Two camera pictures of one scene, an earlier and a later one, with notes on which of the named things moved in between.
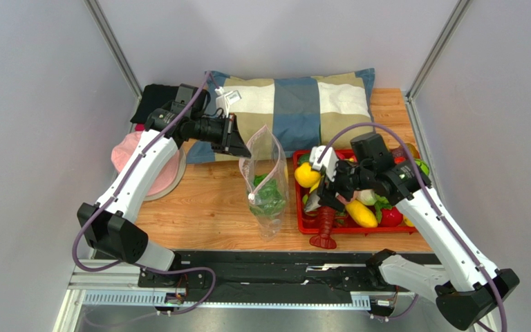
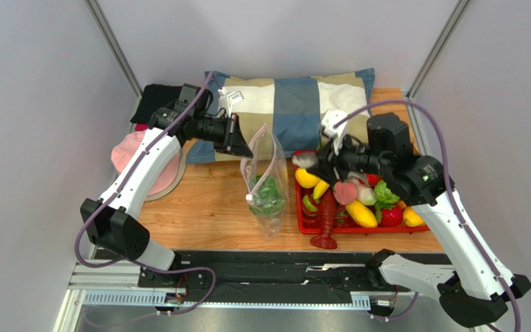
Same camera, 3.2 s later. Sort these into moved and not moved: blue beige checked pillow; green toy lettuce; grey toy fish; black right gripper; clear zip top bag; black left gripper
Moved: grey toy fish; black right gripper
Not moved: black left gripper; clear zip top bag; blue beige checked pillow; green toy lettuce
